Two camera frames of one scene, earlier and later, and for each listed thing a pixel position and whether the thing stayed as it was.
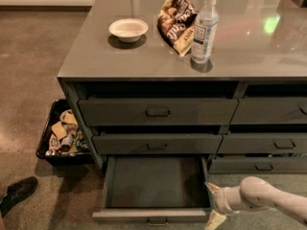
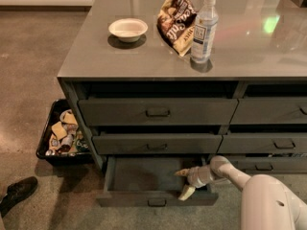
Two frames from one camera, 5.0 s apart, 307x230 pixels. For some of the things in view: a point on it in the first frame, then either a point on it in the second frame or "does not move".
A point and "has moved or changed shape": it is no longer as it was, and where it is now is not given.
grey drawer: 263,143 does not move
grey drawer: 156,189 has moved or changed shape
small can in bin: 66,143 does not move
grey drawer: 157,112 does not move
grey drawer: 258,165 does not move
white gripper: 223,200 → 193,177
